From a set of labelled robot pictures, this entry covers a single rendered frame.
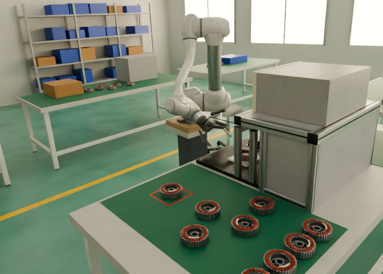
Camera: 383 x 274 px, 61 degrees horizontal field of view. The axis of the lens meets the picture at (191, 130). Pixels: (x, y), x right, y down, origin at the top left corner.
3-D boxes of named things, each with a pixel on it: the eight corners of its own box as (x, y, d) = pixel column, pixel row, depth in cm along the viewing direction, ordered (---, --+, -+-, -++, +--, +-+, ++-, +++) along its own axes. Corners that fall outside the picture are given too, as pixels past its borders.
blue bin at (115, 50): (105, 56, 810) (104, 45, 801) (118, 54, 832) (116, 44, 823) (113, 57, 780) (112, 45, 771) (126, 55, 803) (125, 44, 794)
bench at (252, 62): (177, 110, 594) (174, 69, 570) (243, 91, 713) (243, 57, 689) (212, 119, 531) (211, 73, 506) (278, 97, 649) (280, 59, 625)
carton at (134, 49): (121, 54, 838) (119, 46, 832) (134, 52, 864) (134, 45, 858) (129, 55, 810) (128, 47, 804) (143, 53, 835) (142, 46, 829)
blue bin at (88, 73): (74, 82, 770) (72, 69, 760) (85, 80, 788) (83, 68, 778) (82, 84, 741) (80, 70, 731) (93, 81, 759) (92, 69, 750)
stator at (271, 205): (257, 199, 154) (258, 192, 153) (278, 208, 147) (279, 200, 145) (244, 209, 147) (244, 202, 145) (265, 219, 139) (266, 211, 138)
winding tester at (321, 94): (251, 111, 166) (252, 71, 159) (297, 95, 193) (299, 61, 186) (325, 127, 138) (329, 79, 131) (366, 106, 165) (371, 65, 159)
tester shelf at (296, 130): (233, 123, 162) (233, 115, 161) (304, 98, 205) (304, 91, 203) (317, 145, 131) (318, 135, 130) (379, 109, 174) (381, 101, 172)
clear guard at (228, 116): (203, 124, 184) (202, 114, 182) (231, 115, 199) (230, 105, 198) (248, 137, 161) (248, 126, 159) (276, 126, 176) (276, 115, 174)
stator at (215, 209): (190, 214, 145) (189, 207, 144) (206, 203, 153) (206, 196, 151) (208, 224, 138) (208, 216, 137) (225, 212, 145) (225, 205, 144)
